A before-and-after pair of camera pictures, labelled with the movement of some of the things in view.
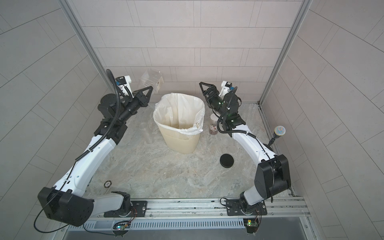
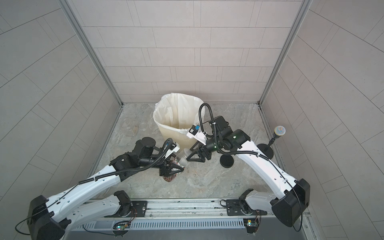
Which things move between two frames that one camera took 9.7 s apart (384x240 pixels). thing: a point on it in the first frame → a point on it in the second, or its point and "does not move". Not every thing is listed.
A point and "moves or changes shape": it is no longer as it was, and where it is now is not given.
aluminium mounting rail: [278, 207] does not move
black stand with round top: [278, 131] does not move
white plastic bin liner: [180, 113] does not move
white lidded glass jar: [213, 126] moves or changes shape
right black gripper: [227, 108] → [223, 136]
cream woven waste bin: [181, 142] does not move
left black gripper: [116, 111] → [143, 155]
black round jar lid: [226, 160] does not move
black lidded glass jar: [151, 77] → [127, 126]
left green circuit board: [122, 225] does not move
